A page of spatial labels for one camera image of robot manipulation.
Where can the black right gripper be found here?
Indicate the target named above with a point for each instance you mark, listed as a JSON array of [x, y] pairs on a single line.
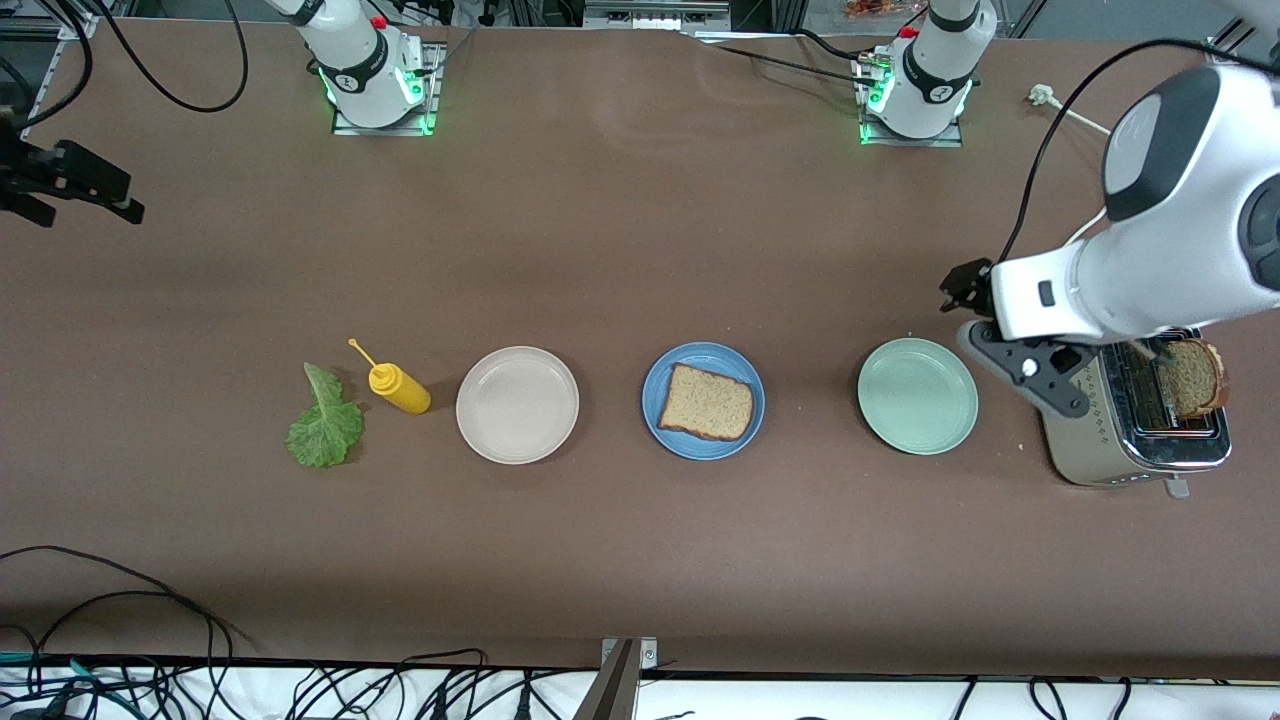
[[42, 172]]

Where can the brown bread slice with crust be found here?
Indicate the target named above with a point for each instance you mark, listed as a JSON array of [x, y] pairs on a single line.
[[705, 405]]

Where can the green lettuce leaf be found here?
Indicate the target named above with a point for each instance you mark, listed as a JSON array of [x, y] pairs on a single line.
[[325, 430]]

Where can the yellow mustard squeeze bottle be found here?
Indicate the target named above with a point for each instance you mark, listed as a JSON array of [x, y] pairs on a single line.
[[400, 390]]

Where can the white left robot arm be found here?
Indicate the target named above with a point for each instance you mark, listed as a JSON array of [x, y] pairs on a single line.
[[1180, 230]]

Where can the light green plate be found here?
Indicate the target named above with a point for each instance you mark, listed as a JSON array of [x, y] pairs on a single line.
[[917, 397]]

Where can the blue plate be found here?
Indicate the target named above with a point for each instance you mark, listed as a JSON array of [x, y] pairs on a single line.
[[690, 448]]

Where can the beige plate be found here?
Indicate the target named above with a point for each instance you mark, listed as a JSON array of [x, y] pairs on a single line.
[[517, 405]]

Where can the beige and chrome toaster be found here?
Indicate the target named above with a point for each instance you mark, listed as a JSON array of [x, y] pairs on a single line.
[[1100, 450]]

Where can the seeded brown bread slice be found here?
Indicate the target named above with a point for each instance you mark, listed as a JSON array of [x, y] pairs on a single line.
[[1195, 380]]

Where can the orange patterned object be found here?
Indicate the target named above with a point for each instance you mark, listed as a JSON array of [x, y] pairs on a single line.
[[875, 8]]

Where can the grey metal power strip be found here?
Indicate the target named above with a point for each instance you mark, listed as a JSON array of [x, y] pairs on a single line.
[[655, 15]]

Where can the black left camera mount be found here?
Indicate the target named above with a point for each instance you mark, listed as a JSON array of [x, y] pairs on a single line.
[[1040, 385]]

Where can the aluminium frame profile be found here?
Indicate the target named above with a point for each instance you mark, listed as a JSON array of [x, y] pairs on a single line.
[[1222, 48], [80, 25]]

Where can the small metal bracket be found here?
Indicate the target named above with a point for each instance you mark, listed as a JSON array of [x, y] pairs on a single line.
[[648, 655]]

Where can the metal camera post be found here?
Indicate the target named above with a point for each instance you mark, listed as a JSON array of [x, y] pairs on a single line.
[[610, 695]]

